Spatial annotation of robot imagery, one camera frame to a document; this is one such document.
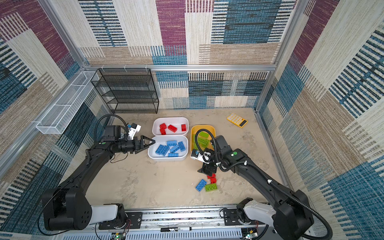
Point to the green brick top tall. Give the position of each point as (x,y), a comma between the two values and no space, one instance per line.
(204,135)

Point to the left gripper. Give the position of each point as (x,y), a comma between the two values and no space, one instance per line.
(136,148)

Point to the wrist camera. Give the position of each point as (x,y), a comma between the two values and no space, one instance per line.
(204,158)
(133,129)

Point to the red square brick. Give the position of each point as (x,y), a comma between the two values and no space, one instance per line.
(184,127)

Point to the far white plastic bin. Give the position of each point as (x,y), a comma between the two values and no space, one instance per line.
(175,121)

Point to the yellow calculator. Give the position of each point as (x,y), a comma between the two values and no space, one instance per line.
(237,120)

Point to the white wire mesh basket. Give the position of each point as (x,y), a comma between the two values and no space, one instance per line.
(59,116)

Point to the blue diagonal brick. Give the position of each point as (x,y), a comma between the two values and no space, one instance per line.
(201,185)

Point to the yellow plastic bin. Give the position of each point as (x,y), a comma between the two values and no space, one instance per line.
(195,129)

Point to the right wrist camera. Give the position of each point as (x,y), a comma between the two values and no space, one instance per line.
(204,158)

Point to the black marker on rail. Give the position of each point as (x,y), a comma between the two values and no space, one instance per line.
(176,229)

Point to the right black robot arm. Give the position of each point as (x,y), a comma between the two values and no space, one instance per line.
(287,211)

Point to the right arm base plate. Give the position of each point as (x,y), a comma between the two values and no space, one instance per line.
(234,217)

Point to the light blue brick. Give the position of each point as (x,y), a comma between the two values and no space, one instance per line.
(172,143)
(174,149)

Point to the near white plastic bin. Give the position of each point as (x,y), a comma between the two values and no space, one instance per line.
(162,140)

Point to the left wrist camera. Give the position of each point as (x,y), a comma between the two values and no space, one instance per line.
(133,129)

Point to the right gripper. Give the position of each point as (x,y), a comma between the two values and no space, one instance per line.
(208,169)

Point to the black wire shelf rack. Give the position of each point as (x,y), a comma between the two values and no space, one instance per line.
(127,90)

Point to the white plastic bin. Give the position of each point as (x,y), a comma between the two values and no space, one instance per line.
(175,121)
(162,140)

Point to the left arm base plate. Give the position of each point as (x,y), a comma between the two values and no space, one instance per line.
(131,220)

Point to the red long brick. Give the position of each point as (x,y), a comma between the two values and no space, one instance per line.
(172,128)

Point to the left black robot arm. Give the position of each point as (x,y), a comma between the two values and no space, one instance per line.
(66,207)

